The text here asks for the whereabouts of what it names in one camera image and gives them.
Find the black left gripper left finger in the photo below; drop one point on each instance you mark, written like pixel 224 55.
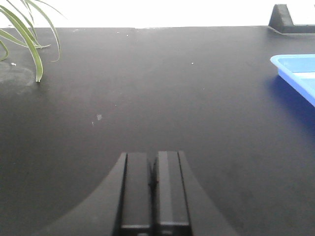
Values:
pixel 119 206

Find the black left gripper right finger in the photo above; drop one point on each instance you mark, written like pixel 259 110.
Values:
pixel 181 205

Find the blue plastic tray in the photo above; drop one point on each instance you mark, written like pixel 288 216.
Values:
pixel 298 70

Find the green spider plant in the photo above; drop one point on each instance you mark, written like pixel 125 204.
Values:
pixel 24 26

